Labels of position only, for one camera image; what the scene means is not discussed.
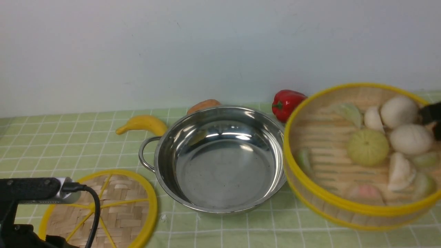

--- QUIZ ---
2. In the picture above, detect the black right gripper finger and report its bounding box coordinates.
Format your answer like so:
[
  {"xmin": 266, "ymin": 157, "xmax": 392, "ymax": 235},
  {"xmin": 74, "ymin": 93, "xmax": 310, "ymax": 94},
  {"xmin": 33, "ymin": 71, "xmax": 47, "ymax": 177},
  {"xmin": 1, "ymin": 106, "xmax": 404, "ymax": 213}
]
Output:
[{"xmin": 418, "ymin": 102, "xmax": 441, "ymax": 141}]

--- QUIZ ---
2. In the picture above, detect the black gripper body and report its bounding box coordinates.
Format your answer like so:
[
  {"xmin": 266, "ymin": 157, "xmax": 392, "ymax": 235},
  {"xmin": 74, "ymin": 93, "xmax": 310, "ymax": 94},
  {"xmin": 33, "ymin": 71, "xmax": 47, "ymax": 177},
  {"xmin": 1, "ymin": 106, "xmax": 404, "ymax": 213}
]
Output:
[{"xmin": 0, "ymin": 201, "xmax": 75, "ymax": 248}]

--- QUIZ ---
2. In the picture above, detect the bamboo steamer basket yellow rim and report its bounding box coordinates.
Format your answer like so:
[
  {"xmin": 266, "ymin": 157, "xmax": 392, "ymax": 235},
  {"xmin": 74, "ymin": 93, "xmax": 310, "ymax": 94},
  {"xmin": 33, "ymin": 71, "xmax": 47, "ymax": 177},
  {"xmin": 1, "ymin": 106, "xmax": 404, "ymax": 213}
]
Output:
[{"xmin": 284, "ymin": 83, "xmax": 440, "ymax": 231}]

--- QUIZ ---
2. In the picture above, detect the woven bamboo steamer lid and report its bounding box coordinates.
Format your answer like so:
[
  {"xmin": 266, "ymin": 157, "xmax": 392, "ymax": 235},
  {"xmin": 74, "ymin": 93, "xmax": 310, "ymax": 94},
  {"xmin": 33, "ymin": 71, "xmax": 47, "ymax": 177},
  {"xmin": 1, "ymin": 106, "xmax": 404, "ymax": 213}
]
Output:
[{"xmin": 38, "ymin": 169, "xmax": 158, "ymax": 248}]

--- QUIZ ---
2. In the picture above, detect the stainless steel pot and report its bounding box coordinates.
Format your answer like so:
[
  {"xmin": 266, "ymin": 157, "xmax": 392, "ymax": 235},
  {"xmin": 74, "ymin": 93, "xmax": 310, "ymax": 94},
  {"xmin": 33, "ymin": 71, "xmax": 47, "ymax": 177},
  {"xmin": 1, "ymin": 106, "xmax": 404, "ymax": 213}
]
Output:
[{"xmin": 138, "ymin": 105, "xmax": 287, "ymax": 215}]

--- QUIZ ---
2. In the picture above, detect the white round bun lower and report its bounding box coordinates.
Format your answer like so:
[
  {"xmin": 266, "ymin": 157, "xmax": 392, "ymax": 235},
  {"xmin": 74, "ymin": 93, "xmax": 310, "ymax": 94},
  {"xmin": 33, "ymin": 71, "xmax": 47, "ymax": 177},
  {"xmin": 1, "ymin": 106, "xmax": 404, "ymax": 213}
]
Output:
[{"xmin": 389, "ymin": 124, "xmax": 435, "ymax": 155}]

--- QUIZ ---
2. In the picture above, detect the white round bun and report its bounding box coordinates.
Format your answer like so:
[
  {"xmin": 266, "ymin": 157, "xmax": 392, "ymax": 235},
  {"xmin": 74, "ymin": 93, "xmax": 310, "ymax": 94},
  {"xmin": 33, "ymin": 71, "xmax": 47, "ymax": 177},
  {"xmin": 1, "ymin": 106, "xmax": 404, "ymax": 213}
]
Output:
[
  {"xmin": 389, "ymin": 124, "xmax": 435, "ymax": 155},
  {"xmin": 380, "ymin": 96, "xmax": 419, "ymax": 129}
]

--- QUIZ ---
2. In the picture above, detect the white round bun upper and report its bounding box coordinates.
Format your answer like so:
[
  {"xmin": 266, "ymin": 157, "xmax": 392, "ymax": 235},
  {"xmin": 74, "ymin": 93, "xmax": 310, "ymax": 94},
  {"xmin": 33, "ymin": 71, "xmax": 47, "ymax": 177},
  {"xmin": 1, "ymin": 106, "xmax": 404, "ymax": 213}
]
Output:
[{"xmin": 380, "ymin": 96, "xmax": 419, "ymax": 129}]

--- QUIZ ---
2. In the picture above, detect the pale green dumpling right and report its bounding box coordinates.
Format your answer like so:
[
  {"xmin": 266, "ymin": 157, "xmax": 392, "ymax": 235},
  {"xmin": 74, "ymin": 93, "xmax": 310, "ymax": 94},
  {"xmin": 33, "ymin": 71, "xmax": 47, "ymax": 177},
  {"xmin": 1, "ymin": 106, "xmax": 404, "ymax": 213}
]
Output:
[{"xmin": 411, "ymin": 151, "xmax": 440, "ymax": 170}]

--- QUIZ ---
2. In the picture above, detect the pale green dumpling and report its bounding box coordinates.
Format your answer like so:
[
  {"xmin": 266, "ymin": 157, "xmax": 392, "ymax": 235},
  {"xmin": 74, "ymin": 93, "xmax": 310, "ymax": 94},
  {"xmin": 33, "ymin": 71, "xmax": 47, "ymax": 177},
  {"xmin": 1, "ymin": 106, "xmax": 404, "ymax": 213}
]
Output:
[
  {"xmin": 411, "ymin": 151, "xmax": 440, "ymax": 170},
  {"xmin": 331, "ymin": 103, "xmax": 363, "ymax": 129}
]

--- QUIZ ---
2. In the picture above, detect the small white garlic bun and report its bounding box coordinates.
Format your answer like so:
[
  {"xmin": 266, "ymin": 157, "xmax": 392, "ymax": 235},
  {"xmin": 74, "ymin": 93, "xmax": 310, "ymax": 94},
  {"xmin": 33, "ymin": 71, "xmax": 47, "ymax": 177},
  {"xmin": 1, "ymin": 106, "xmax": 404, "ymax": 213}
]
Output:
[{"xmin": 363, "ymin": 105, "xmax": 386, "ymax": 134}]

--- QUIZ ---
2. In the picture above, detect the white folded dumpling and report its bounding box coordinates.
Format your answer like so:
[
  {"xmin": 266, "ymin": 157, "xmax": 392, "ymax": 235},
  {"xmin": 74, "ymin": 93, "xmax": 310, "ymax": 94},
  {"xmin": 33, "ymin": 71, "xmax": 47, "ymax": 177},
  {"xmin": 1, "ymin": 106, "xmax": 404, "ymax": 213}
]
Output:
[{"xmin": 388, "ymin": 152, "xmax": 417, "ymax": 192}]

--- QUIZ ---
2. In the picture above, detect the green round bun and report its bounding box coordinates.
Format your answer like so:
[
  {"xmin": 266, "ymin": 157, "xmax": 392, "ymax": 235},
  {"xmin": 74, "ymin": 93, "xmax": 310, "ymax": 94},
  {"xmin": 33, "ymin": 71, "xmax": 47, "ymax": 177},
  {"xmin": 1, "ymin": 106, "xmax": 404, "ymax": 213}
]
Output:
[{"xmin": 346, "ymin": 129, "xmax": 390, "ymax": 167}]

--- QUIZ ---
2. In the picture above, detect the pale green dumpling top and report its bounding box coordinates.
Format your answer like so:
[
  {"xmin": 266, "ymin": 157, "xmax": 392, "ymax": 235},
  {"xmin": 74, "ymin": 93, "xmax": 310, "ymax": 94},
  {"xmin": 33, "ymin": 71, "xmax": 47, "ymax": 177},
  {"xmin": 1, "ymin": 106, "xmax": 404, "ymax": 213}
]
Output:
[{"xmin": 331, "ymin": 103, "xmax": 363, "ymax": 129}]

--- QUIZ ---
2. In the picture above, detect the pink peach bun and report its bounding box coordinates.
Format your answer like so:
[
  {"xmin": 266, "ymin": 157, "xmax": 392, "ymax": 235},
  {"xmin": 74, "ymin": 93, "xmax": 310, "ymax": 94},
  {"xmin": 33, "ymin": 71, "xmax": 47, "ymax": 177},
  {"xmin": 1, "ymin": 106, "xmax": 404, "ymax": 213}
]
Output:
[{"xmin": 345, "ymin": 184, "xmax": 386, "ymax": 206}]

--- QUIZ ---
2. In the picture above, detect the green checkered tablecloth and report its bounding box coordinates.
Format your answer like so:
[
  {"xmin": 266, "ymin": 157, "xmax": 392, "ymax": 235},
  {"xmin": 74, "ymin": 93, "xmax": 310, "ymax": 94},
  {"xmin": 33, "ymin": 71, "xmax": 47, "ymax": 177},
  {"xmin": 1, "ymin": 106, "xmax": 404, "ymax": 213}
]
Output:
[{"xmin": 0, "ymin": 107, "xmax": 441, "ymax": 248}]

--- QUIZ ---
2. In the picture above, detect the red bell pepper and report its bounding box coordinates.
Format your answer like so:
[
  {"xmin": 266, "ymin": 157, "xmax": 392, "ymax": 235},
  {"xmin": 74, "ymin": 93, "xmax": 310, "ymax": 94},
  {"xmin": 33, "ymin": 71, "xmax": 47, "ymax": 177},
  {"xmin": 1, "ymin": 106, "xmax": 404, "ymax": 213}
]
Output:
[{"xmin": 271, "ymin": 90, "xmax": 307, "ymax": 123}]

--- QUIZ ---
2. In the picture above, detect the yellow banana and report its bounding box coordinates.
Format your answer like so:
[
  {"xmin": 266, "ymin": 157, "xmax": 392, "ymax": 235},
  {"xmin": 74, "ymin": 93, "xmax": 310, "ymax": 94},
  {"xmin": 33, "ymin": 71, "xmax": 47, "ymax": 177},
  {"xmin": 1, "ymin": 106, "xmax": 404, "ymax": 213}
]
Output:
[{"xmin": 115, "ymin": 115, "xmax": 167, "ymax": 136}]

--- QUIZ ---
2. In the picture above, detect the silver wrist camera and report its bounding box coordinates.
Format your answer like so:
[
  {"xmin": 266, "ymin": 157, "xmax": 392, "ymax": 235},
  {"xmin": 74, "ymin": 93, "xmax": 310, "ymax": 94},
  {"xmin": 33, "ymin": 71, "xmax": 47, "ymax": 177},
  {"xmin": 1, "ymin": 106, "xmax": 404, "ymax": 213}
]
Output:
[{"xmin": 0, "ymin": 177, "xmax": 86, "ymax": 204}]

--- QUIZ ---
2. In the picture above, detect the black camera cable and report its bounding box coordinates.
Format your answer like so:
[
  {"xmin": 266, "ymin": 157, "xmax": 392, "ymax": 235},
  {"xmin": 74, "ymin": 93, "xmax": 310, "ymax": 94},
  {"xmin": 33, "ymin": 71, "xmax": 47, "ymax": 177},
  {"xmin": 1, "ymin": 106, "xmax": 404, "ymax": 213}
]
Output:
[{"xmin": 61, "ymin": 183, "xmax": 101, "ymax": 248}]

